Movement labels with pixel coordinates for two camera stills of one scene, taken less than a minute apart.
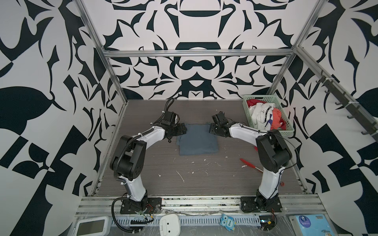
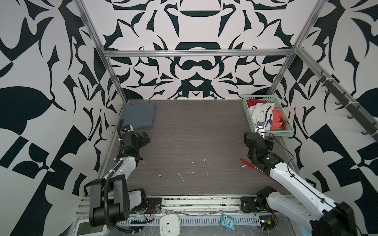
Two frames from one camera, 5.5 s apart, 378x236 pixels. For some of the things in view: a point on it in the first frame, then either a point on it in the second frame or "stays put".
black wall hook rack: [363, 121] stays put
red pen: [250, 164] stays put
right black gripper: [212, 126] to [246, 138]
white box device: [170, 225] stays put
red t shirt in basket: [277, 122] stays put
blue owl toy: [227, 221] stays put
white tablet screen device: [98, 226] stays put
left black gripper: [182, 128] to [142, 141]
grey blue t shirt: [198, 140] to [139, 115]
